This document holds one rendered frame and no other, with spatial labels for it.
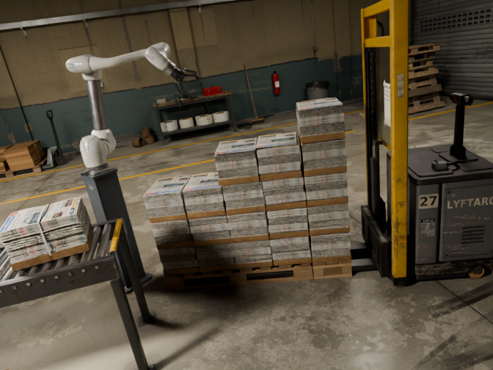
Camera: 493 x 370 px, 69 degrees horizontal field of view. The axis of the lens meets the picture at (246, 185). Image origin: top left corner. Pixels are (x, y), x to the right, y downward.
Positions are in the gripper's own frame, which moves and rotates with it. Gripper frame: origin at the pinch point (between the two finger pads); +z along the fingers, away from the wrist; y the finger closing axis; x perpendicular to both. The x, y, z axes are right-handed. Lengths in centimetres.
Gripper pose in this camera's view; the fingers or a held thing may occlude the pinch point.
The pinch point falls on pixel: (195, 89)
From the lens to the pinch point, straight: 273.5
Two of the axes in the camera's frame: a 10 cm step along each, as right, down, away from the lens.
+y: -6.7, 6.7, 3.3
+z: 7.4, 5.2, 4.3
